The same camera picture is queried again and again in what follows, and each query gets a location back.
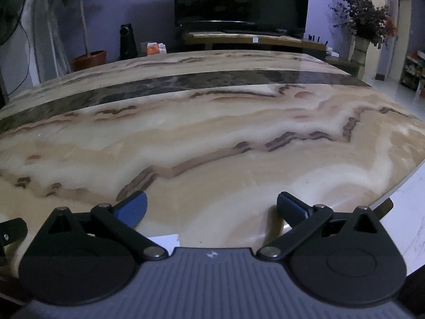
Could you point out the row of small dark bottles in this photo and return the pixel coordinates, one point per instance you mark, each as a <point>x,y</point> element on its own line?
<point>315,38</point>

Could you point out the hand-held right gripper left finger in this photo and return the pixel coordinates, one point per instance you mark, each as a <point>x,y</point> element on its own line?
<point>132,209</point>

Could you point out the potted tree in terracotta pot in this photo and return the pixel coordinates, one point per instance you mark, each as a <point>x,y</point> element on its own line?
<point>88,60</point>

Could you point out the orange tissue pack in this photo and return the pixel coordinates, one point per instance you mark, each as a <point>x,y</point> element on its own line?
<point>155,49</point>

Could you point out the wooden television stand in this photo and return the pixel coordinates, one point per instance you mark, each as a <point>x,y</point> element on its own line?
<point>252,41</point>

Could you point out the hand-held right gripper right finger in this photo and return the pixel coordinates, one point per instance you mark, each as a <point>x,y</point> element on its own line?
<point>292,209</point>

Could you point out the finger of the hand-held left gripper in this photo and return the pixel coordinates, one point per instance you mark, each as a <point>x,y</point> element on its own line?
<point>11,231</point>

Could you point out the dried flowers in vase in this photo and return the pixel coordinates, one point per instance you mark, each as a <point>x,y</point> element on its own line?
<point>365,16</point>

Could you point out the cluttered storage shelf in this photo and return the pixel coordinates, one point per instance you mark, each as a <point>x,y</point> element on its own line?
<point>411,71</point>

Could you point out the translucent white curtain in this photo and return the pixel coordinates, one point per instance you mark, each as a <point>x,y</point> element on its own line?
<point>49,33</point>

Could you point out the black television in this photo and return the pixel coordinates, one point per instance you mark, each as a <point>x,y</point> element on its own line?
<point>242,1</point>

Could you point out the black speaker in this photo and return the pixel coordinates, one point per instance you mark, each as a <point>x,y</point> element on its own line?
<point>128,41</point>

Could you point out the black standing fan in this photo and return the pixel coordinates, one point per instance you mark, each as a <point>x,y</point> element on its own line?
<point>11,6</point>

